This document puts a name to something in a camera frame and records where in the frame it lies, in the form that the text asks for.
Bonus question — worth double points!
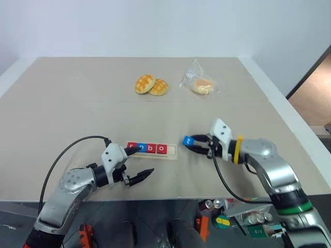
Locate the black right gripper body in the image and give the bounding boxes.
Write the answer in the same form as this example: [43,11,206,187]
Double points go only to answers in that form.
[205,134,225,160]

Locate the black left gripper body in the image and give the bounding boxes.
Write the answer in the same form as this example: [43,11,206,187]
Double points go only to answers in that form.
[112,164,131,187]

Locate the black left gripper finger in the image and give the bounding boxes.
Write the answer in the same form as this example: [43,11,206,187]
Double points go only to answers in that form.
[128,167,155,188]
[124,147,143,157]

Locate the blue letter t block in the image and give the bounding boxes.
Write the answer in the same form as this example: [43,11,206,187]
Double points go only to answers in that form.
[181,135,196,148]

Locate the wooden letter tray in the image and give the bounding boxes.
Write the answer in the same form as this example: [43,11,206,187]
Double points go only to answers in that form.
[126,142,179,161]

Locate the pale round bun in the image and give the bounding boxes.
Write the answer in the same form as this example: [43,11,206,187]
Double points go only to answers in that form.
[191,78,216,96]

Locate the golden crosshatched bun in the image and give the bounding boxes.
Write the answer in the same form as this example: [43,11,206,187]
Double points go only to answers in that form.
[147,78,170,97]
[134,74,157,95]

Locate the clear plastic bag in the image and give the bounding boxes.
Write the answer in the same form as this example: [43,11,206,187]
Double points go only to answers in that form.
[178,57,224,97]

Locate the grey metal plate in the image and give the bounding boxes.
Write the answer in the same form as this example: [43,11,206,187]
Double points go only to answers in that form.
[223,203,274,218]

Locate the orange and black tool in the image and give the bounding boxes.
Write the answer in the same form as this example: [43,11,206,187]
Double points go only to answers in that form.
[78,223,93,248]

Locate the green and yellow object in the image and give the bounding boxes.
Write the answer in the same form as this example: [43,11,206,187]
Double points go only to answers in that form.
[215,214,231,229]

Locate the orange plastic object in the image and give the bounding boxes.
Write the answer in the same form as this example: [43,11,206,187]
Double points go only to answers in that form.
[195,215,210,242]

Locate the green printed box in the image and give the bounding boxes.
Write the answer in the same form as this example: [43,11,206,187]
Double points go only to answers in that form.
[247,225,266,237]

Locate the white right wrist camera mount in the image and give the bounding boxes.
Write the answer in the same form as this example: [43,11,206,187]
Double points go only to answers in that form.
[208,118,235,161]

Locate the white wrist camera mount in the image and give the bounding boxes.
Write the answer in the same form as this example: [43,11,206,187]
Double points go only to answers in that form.
[100,142,129,187]
[208,118,235,161]

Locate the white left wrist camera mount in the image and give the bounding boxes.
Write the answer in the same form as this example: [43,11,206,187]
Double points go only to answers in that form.
[100,142,129,187]

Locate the yellow wrist strap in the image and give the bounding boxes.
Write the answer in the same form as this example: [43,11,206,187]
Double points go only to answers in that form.
[231,134,245,165]

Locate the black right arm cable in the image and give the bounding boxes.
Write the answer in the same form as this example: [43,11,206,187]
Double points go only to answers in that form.
[212,153,272,205]

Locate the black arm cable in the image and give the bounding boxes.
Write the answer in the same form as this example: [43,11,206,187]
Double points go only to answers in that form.
[212,153,272,205]
[38,135,113,216]

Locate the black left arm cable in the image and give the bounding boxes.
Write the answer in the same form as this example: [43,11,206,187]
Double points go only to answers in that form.
[38,135,113,216]

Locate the dark door frame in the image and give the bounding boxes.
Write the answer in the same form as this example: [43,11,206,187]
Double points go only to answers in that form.
[285,43,331,100]

